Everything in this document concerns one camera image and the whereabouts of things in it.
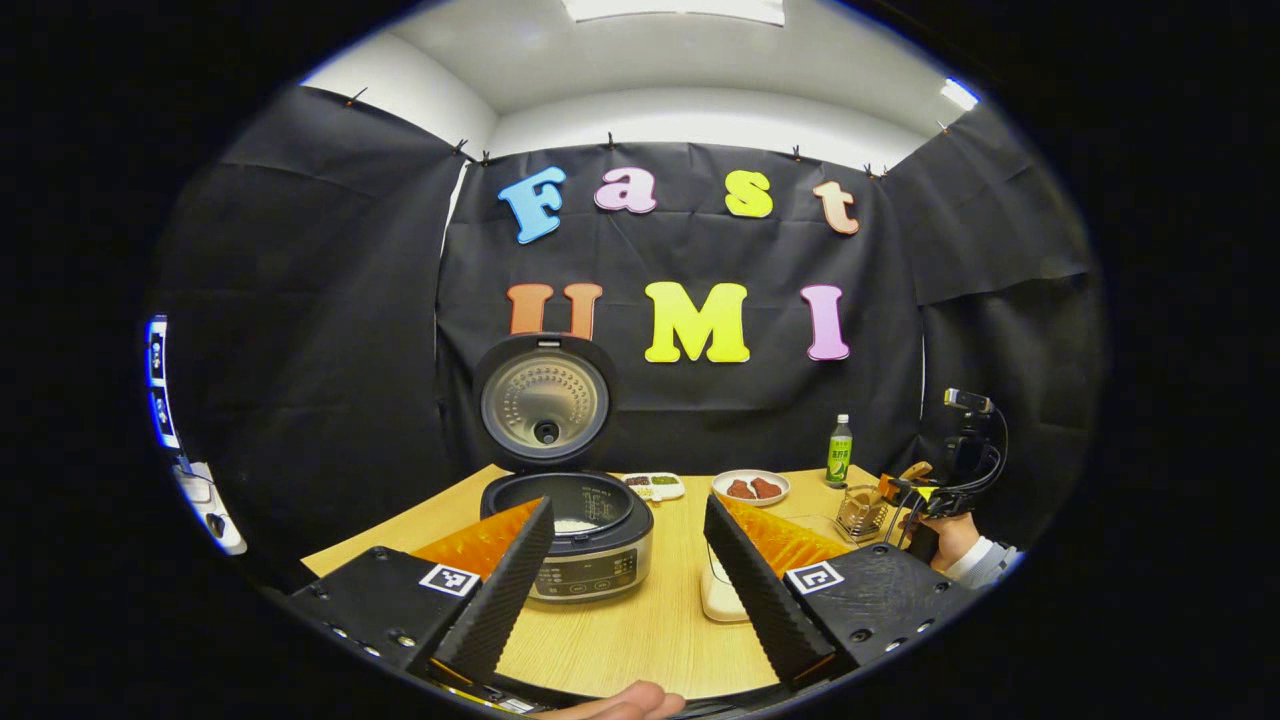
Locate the white divided condiment dish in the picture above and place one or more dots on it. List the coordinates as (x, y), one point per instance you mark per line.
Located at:
(655, 487)

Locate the ceiling light panel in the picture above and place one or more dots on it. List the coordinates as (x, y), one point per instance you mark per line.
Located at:
(670, 9)

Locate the dark grey rice cooker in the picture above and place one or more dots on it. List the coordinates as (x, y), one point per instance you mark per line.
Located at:
(545, 400)

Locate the bright monitor screen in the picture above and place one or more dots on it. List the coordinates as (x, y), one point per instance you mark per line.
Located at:
(158, 385)

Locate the green drink bottle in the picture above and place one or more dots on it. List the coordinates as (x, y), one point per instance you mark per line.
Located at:
(839, 460)

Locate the white round plate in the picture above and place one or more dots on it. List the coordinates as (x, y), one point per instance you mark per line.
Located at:
(750, 474)

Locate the clear container of white rice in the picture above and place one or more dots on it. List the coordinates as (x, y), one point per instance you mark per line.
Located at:
(718, 600)

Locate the small ceiling light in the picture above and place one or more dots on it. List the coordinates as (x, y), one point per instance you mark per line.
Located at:
(959, 94)

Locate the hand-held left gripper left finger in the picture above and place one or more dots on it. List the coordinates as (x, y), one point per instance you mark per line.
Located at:
(500, 600)

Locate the red meat piece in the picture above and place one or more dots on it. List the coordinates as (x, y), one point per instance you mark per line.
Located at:
(740, 489)
(767, 488)

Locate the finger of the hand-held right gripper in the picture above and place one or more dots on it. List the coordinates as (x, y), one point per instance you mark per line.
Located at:
(900, 496)

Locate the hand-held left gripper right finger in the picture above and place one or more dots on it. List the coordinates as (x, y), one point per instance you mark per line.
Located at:
(760, 600)

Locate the white device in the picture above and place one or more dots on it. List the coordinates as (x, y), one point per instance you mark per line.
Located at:
(210, 510)

